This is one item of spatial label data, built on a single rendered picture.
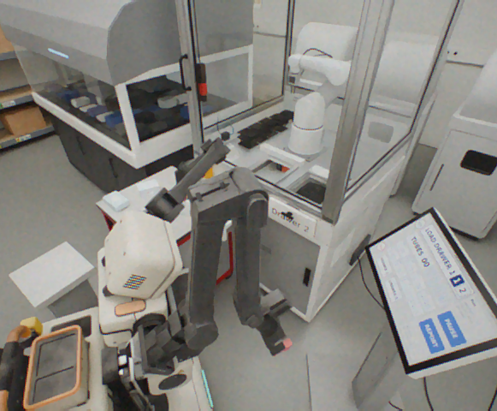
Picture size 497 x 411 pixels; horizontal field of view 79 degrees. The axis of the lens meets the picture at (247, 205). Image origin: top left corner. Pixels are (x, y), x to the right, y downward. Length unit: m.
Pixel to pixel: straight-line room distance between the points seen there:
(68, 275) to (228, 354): 1.06
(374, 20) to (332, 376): 1.78
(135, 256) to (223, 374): 1.42
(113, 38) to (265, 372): 2.07
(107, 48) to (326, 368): 2.19
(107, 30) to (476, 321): 1.99
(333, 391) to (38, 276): 1.66
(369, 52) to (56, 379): 1.43
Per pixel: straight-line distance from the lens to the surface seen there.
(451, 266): 1.18
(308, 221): 1.53
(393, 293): 1.23
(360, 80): 1.18
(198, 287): 0.65
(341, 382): 2.08
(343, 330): 2.28
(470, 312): 1.11
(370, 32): 1.15
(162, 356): 0.81
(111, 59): 1.97
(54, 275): 1.73
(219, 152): 1.22
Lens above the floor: 1.92
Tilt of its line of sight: 39 degrees down
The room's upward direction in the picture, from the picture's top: straight up
